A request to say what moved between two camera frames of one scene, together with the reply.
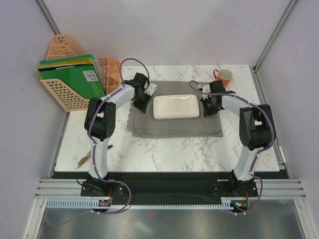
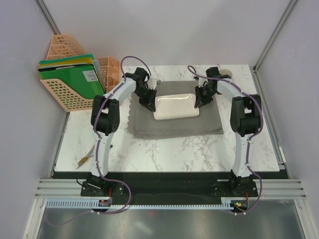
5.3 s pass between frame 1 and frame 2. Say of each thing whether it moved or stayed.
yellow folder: stayed
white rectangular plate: stayed
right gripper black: moved
